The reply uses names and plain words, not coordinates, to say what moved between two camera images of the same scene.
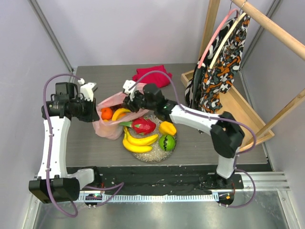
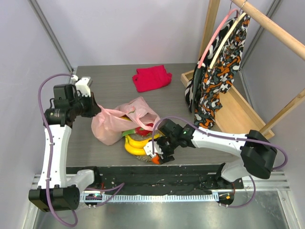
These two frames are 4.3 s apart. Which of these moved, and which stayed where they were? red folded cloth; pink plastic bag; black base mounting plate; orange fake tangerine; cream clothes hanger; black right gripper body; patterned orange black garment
Moved: black right gripper body; pink plastic bag; orange fake tangerine
Stayed: red folded cloth; patterned orange black garment; black base mounting plate; cream clothes hanger
